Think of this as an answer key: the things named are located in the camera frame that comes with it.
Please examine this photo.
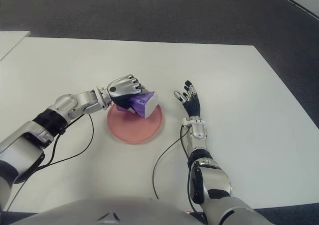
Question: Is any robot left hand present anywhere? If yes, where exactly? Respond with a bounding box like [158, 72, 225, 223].
[106, 74, 150, 111]

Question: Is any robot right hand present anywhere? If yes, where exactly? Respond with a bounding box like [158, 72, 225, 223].
[173, 80, 201, 117]

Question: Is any purple tissue paper pack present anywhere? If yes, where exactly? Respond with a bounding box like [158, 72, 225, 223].
[116, 91, 160, 118]

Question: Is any pink round plate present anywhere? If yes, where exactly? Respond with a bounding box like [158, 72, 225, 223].
[106, 103, 164, 144]

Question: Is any grey robot torso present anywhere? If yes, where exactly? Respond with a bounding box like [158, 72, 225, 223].
[9, 197, 207, 225]

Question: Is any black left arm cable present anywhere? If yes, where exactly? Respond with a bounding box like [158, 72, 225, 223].
[1, 114, 95, 211]

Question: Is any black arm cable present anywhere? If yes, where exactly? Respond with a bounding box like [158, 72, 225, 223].
[1, 114, 95, 211]
[152, 127, 200, 215]

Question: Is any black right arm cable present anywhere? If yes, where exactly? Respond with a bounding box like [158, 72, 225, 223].
[152, 127, 200, 215]

